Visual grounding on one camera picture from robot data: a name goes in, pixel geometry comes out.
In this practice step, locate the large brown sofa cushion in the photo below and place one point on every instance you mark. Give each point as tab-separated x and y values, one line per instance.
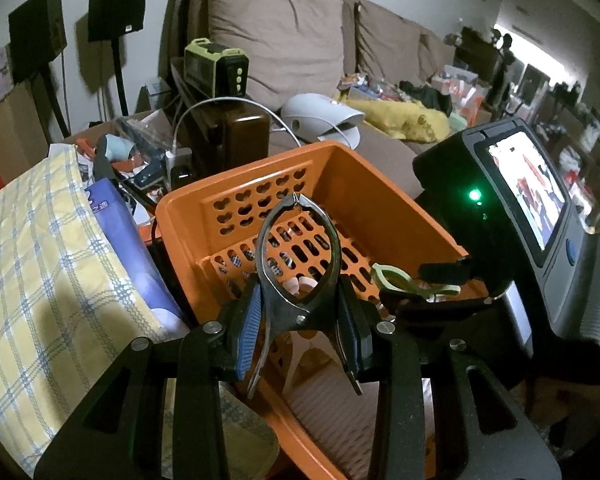
275	35

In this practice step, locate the medium brown sofa cushion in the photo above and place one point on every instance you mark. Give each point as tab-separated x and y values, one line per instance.
387	45

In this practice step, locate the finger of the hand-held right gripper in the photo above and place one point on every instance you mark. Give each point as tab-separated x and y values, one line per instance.
450	272
430	310

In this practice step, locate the small brown sofa cushion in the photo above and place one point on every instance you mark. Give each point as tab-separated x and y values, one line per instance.
435	57

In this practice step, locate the yellow plush toy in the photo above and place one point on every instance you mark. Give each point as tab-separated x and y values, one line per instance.
405	120

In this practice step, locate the pile of pink clips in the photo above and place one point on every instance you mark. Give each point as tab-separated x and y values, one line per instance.
300	285

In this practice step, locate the green portable power station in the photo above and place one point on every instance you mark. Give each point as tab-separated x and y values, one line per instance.
210	67

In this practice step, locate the heap of snack packets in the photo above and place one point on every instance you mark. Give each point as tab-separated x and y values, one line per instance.
370	87

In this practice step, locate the brown cardboard box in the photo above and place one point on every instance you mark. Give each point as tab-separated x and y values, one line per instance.
15	120

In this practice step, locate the white foam mesh sheet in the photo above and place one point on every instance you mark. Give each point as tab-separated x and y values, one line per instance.
330	420

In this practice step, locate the white and orange boxes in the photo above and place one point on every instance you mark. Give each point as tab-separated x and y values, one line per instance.
457	90

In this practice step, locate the orange plastic basket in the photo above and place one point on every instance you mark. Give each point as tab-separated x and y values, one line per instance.
380	185

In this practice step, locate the brown sofa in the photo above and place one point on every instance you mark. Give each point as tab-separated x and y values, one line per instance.
390	155

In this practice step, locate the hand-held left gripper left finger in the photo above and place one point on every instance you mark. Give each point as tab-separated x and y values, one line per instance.
247	325

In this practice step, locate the dark brown wooden stand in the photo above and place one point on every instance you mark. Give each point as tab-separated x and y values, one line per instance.
240	135

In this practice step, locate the white dome lamp device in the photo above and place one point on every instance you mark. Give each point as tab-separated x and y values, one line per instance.
320	115

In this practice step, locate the yellow plaid tablecloth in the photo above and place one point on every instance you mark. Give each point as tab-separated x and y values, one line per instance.
30	260

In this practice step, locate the black speaker on stand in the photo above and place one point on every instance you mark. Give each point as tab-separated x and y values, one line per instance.
35	35
116	5

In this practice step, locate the dark wooden cabinet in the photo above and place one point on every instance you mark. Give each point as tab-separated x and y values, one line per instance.
480	60

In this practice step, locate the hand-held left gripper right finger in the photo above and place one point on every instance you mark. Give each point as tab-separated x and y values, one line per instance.
352	332

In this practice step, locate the light blue cup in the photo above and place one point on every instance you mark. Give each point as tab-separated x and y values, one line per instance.
117	147

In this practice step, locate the black cloth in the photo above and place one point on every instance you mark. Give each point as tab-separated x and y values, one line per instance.
427	95

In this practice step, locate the cardboard box of clutter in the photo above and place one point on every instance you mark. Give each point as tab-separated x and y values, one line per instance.
150	125

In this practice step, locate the metal spring clip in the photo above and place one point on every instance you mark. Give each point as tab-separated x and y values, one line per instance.
300	305

